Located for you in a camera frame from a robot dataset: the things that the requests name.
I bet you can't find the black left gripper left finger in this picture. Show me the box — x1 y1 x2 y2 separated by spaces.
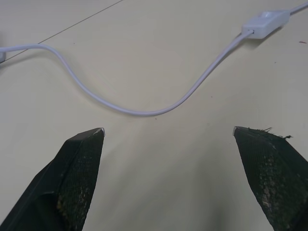
0 127 106 231

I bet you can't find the white inline cable switch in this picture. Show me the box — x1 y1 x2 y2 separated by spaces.
241 9 290 39

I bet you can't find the white power cable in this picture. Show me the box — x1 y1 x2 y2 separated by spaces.
0 2 308 118

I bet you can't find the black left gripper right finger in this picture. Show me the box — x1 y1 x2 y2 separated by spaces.
232 126 308 231

